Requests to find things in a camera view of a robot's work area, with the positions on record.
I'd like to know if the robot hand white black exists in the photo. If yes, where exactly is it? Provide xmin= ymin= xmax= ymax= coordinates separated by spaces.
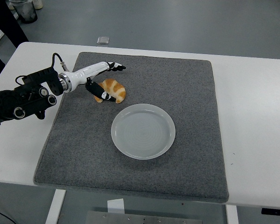
xmin=65 ymin=61 xmax=126 ymax=103

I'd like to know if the croissant bread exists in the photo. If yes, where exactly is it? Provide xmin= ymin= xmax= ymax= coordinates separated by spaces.
xmin=94 ymin=78 xmax=127 ymax=104

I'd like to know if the small silver floor plate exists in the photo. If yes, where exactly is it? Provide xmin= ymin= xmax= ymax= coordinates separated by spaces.
xmin=97 ymin=36 xmax=111 ymax=45

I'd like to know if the round pale grey plate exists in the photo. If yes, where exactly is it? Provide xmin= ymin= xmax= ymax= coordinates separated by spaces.
xmin=111 ymin=103 xmax=176 ymax=161

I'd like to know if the grey metal plate with screws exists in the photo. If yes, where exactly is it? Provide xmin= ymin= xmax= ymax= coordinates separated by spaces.
xmin=85 ymin=210 xmax=204 ymax=224

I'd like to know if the grey felt mat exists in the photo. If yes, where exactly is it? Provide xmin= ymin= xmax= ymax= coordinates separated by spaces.
xmin=33 ymin=51 xmax=230 ymax=203

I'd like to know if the dark waste bin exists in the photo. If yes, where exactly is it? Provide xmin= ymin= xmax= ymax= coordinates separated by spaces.
xmin=14 ymin=0 xmax=38 ymax=24

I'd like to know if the person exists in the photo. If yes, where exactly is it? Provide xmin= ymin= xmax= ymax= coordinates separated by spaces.
xmin=0 ymin=0 xmax=28 ymax=77

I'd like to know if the white table leg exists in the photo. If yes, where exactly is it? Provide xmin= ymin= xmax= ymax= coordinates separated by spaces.
xmin=44 ymin=188 xmax=67 ymax=224
xmin=225 ymin=204 xmax=239 ymax=224

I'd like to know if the black table control panel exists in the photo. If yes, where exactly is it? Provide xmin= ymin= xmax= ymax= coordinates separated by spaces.
xmin=261 ymin=207 xmax=280 ymax=216

